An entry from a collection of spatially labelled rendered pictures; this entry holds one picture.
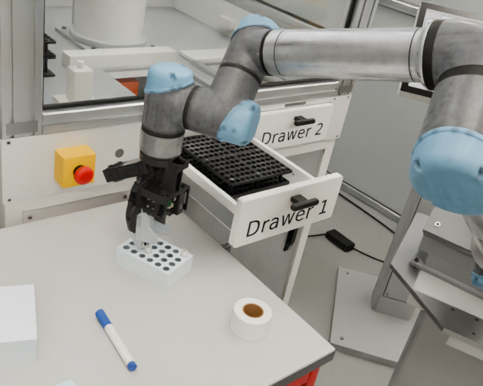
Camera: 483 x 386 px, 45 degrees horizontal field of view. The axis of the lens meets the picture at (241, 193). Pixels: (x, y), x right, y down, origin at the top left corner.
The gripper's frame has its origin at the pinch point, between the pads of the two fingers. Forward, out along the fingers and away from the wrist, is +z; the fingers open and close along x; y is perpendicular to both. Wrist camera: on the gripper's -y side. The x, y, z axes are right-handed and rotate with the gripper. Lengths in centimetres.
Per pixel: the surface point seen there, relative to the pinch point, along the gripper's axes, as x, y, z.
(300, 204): 20.5, 22.8, -9.8
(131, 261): -3.3, 0.9, 3.0
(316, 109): 71, 4, -11
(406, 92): 102, 21, -14
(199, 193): 16.7, 2.0, -4.6
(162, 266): -1.9, 7.0, 1.6
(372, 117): 213, -13, 36
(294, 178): 37.9, 14.4, -5.3
